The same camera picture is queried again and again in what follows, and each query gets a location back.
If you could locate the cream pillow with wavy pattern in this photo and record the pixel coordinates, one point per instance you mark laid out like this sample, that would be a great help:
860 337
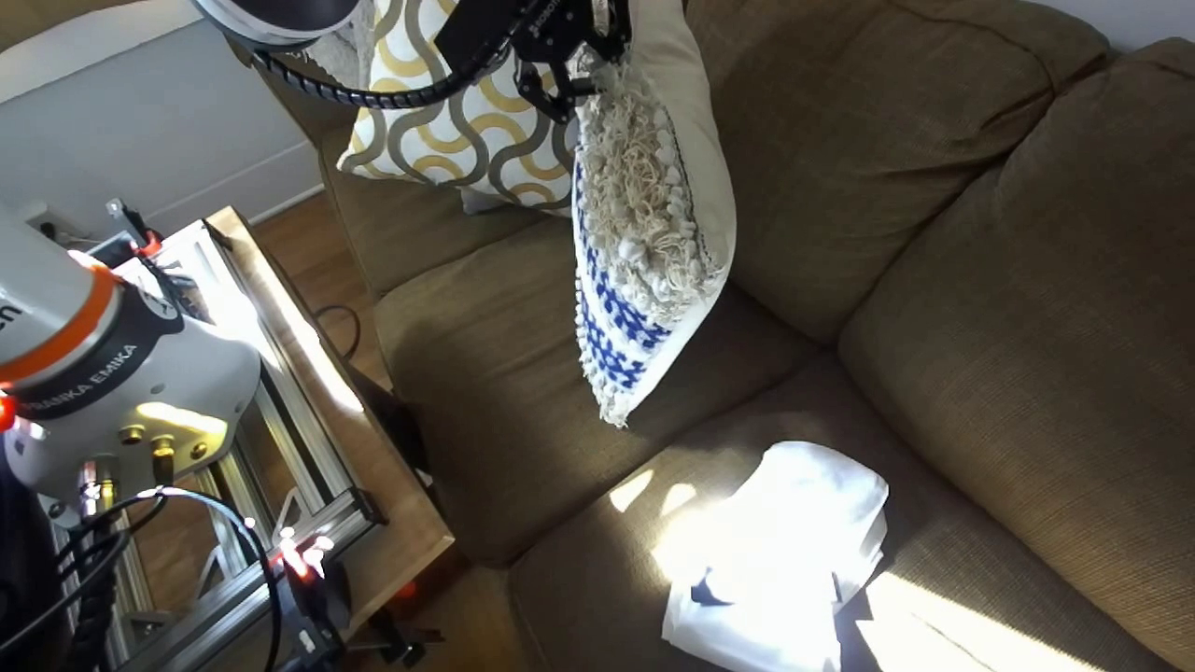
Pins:
450 137

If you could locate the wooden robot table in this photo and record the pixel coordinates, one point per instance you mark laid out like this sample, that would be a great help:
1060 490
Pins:
376 485

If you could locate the blue white fringed pillow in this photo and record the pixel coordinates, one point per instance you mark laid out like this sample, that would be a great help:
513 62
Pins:
646 236

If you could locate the aluminium profile frame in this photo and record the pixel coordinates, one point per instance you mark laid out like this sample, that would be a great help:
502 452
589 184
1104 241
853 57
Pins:
287 422

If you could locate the white folded cloth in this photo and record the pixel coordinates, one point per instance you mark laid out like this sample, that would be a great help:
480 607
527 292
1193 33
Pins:
785 560

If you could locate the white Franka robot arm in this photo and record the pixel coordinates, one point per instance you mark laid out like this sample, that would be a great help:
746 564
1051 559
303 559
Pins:
115 373

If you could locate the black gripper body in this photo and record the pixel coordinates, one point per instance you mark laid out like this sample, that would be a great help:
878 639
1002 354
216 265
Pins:
572 25

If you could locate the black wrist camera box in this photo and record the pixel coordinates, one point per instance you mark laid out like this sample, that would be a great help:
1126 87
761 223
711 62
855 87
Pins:
480 32

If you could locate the brown fabric sofa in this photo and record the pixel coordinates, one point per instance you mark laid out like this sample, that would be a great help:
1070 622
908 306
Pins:
994 284

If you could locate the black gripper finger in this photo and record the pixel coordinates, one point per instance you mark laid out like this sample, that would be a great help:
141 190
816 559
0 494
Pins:
593 63
539 91

